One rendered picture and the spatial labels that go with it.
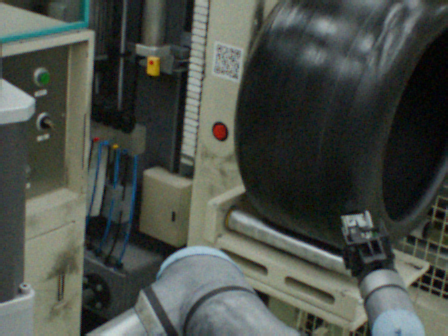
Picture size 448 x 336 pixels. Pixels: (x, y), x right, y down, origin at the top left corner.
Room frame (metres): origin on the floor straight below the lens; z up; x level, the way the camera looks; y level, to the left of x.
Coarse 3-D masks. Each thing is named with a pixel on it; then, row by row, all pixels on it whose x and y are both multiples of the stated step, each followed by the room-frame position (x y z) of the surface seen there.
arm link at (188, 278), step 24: (168, 264) 1.13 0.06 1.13; (192, 264) 1.11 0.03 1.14; (216, 264) 1.10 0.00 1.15; (144, 288) 1.10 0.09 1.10; (168, 288) 1.07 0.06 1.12; (192, 288) 1.06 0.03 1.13; (216, 288) 1.04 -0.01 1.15; (240, 288) 1.05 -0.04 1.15; (144, 312) 1.06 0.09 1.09; (168, 312) 1.04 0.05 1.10; (192, 312) 1.02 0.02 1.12
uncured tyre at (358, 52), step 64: (320, 0) 1.67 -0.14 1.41; (384, 0) 1.63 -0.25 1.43; (256, 64) 1.63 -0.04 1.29; (320, 64) 1.57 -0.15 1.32; (384, 64) 1.55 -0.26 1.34; (256, 128) 1.59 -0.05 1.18; (320, 128) 1.52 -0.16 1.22; (384, 128) 1.53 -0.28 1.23; (256, 192) 1.62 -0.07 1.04; (320, 192) 1.52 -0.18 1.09; (384, 192) 1.90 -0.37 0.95
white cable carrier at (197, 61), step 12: (204, 0) 1.95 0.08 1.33; (204, 12) 1.94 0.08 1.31; (204, 24) 1.93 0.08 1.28; (204, 36) 1.93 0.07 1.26; (204, 48) 1.93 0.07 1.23; (192, 60) 1.95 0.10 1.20; (204, 60) 1.94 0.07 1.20; (192, 72) 1.94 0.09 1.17; (192, 84) 1.95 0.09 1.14; (192, 96) 1.94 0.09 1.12; (192, 108) 1.94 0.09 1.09; (192, 120) 1.94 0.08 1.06; (192, 132) 1.94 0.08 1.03; (192, 144) 1.93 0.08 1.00
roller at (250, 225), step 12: (228, 216) 1.77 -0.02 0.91; (240, 216) 1.76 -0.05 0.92; (252, 216) 1.76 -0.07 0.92; (240, 228) 1.75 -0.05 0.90; (252, 228) 1.73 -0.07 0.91; (264, 228) 1.72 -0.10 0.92; (276, 228) 1.71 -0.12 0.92; (264, 240) 1.71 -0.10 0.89; (276, 240) 1.70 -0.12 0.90; (288, 240) 1.68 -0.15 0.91; (300, 240) 1.67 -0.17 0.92; (312, 240) 1.67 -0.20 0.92; (300, 252) 1.66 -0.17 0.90; (312, 252) 1.65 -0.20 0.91; (324, 252) 1.64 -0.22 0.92; (336, 252) 1.63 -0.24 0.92; (324, 264) 1.63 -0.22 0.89; (336, 264) 1.62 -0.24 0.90; (348, 276) 1.61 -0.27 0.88
